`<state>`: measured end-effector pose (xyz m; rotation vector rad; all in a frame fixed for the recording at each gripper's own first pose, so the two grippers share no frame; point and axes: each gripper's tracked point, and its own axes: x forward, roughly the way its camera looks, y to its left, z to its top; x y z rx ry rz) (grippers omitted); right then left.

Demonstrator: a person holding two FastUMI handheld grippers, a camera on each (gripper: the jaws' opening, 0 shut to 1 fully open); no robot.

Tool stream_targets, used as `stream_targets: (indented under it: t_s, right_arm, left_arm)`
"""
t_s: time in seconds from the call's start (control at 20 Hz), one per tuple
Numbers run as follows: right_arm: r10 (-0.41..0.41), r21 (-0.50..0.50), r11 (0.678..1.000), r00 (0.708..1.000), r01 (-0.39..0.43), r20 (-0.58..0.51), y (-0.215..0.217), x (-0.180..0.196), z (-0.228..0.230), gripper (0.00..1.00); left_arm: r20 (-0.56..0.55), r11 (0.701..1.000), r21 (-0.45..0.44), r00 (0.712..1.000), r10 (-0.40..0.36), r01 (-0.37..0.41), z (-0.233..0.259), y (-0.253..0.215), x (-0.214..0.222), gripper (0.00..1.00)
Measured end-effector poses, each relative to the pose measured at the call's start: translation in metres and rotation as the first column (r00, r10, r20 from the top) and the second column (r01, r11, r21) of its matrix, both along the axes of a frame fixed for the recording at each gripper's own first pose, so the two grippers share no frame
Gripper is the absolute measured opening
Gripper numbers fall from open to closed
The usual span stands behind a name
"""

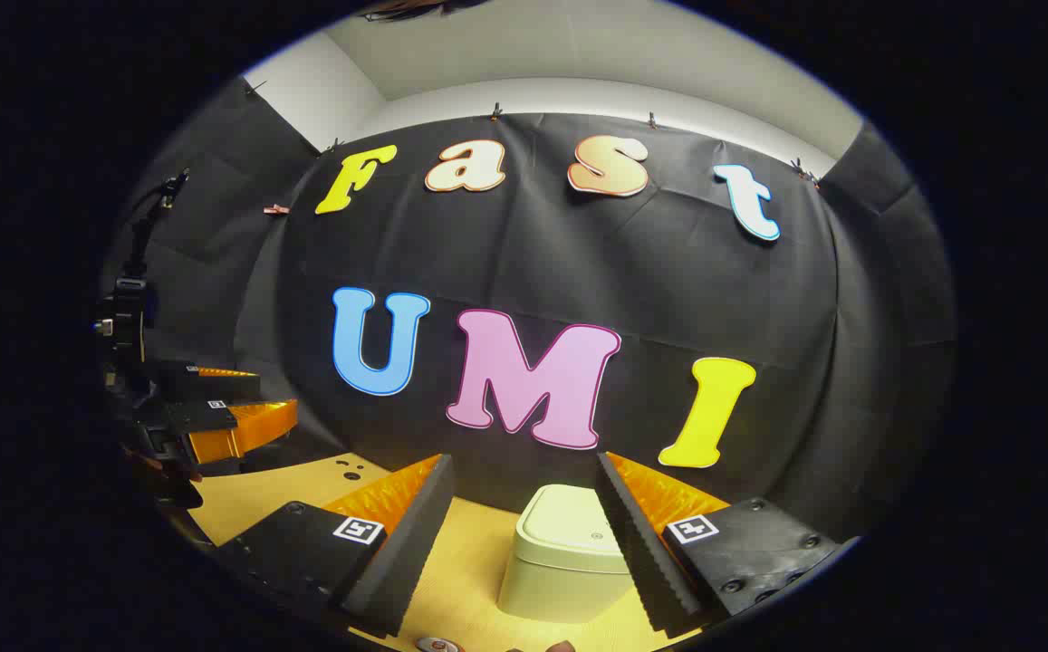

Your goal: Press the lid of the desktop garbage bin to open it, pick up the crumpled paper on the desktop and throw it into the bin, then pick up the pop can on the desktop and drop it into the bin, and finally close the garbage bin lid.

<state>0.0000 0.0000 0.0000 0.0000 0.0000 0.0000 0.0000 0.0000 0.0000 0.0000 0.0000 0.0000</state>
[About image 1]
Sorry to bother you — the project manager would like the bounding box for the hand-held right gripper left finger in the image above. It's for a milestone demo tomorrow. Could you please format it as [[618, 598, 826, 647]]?
[[214, 453, 457, 639]]

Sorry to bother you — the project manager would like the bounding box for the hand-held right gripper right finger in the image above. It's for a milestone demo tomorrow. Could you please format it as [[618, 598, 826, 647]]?
[[596, 451, 864, 635]]

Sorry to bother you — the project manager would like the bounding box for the green garbage bin lid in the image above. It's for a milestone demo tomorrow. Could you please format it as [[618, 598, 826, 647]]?
[[516, 484, 633, 574]]

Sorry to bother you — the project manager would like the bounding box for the green desktop garbage bin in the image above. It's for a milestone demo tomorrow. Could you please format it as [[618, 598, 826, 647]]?
[[498, 484, 642, 624]]

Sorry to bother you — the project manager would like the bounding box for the wooden desktop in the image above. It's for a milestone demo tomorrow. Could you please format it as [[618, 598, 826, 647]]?
[[187, 451, 706, 652]]

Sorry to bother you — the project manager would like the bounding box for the black backdrop cloth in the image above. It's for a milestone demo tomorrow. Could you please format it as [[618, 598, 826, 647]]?
[[98, 77, 957, 544]]

